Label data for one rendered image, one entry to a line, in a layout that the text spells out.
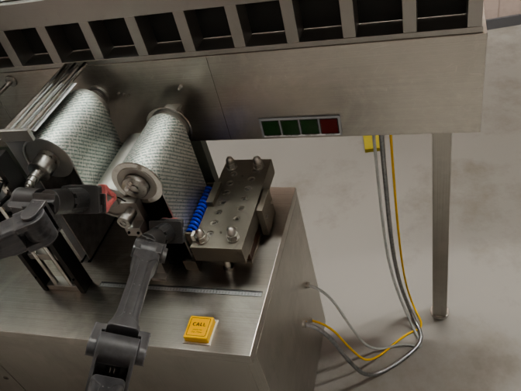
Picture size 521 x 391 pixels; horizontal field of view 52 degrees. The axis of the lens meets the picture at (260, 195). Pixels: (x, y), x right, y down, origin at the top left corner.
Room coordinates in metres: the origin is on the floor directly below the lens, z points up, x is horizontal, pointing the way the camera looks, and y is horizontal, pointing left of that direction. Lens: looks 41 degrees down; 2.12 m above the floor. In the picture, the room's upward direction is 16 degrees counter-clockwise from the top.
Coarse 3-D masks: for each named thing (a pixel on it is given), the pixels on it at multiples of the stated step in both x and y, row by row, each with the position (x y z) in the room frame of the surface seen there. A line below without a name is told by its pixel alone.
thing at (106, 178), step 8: (136, 136) 1.47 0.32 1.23; (128, 144) 1.44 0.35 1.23; (120, 152) 1.41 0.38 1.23; (128, 152) 1.40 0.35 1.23; (112, 160) 1.40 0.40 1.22; (120, 160) 1.37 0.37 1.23; (112, 168) 1.33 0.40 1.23; (104, 176) 1.31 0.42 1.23; (112, 184) 1.26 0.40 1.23; (120, 192) 1.24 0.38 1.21; (120, 200) 1.25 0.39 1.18; (112, 208) 1.27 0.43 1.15; (120, 208) 1.25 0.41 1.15
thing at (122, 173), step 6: (168, 114) 1.43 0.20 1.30; (180, 120) 1.42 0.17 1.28; (126, 168) 1.21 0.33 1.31; (132, 168) 1.20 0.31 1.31; (120, 174) 1.22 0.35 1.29; (126, 174) 1.21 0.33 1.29; (138, 174) 1.20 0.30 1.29; (144, 174) 1.19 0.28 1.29; (120, 180) 1.22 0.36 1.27; (150, 180) 1.18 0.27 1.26; (120, 186) 1.23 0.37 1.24; (150, 186) 1.19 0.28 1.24; (156, 186) 1.18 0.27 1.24; (150, 192) 1.19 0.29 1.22; (144, 198) 1.20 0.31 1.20
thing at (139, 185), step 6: (132, 174) 1.20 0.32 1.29; (126, 180) 1.19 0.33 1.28; (132, 180) 1.19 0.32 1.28; (138, 180) 1.18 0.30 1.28; (144, 180) 1.19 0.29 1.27; (132, 186) 1.19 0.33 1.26; (138, 186) 1.18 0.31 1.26; (144, 186) 1.17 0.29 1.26; (126, 192) 1.20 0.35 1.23; (132, 192) 1.19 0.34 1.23; (138, 192) 1.19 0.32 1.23; (144, 192) 1.18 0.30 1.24; (138, 198) 1.19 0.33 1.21
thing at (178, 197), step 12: (192, 156) 1.39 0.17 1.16; (180, 168) 1.30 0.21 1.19; (192, 168) 1.36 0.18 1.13; (180, 180) 1.28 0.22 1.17; (192, 180) 1.34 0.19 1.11; (204, 180) 1.40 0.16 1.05; (168, 192) 1.21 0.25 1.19; (180, 192) 1.26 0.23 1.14; (192, 192) 1.32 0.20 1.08; (168, 204) 1.19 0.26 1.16; (180, 204) 1.24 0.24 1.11; (192, 204) 1.29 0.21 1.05; (180, 216) 1.21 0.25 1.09; (192, 216) 1.27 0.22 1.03
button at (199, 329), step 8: (192, 320) 0.96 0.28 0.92; (200, 320) 0.95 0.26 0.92; (208, 320) 0.94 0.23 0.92; (192, 328) 0.93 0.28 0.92; (200, 328) 0.93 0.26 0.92; (208, 328) 0.92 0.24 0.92; (184, 336) 0.92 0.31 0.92; (192, 336) 0.91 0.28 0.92; (200, 336) 0.90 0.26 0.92; (208, 336) 0.90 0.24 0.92
